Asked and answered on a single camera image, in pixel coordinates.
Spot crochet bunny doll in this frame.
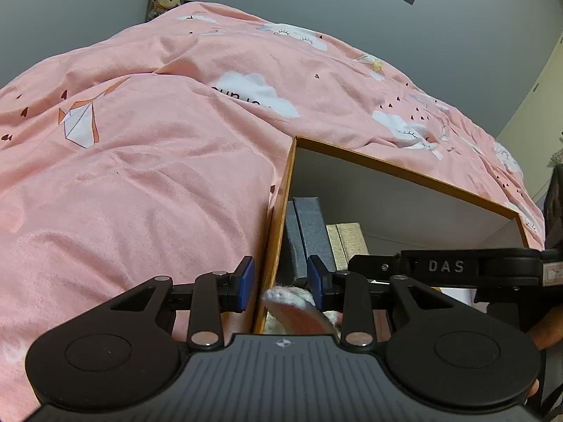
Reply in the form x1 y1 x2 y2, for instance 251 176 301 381
262 286 341 339

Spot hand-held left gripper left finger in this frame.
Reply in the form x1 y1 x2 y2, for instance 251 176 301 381
110 255 257 351

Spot cream door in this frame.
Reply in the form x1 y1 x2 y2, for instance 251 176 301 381
497 31 563 212

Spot pink printed blanket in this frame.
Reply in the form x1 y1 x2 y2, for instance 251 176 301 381
0 0 546 405

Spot orange cardboard box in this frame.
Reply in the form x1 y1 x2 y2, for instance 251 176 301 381
253 135 531 335

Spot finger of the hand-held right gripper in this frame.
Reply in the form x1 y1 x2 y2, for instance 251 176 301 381
347 252 403 281

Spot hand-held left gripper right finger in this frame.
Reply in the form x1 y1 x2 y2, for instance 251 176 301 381
307 254 460 351

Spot person's right hand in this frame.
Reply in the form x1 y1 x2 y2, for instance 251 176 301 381
528 299 563 350

